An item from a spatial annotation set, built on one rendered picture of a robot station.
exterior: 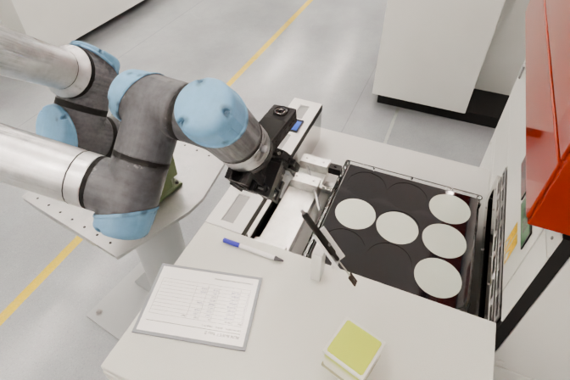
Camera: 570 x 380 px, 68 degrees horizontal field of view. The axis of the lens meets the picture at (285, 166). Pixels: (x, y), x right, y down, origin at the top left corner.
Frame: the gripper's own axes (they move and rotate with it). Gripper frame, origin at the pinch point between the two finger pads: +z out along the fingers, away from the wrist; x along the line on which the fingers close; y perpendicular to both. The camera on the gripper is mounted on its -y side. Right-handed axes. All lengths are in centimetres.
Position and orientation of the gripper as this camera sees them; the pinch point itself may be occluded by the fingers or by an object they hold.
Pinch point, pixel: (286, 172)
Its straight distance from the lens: 80.0
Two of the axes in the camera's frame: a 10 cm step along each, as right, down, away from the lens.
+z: 2.5, 2.9, 9.3
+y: -3.5, 9.2, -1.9
